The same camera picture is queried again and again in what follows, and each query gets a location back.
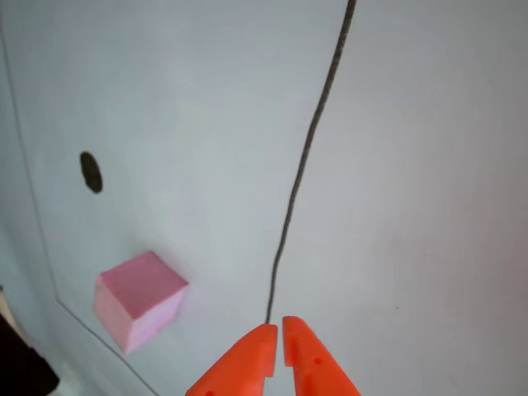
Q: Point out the white paper sheet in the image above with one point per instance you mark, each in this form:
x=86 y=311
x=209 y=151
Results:
x=392 y=185

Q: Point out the pink foam block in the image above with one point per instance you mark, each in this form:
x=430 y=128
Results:
x=140 y=297

